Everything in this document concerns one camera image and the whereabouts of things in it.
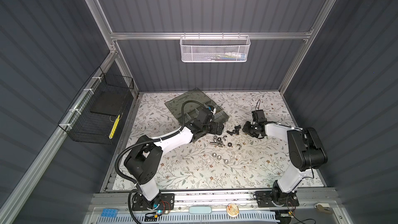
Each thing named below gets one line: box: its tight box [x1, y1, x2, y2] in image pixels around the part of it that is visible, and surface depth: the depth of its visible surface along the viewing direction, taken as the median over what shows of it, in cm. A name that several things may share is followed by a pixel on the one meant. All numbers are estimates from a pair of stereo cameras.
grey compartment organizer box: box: [164, 87, 230, 123], surface depth 114 cm
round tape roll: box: [225, 202, 240, 218], surface depth 72 cm
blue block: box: [101, 208, 119, 218], surface depth 71 cm
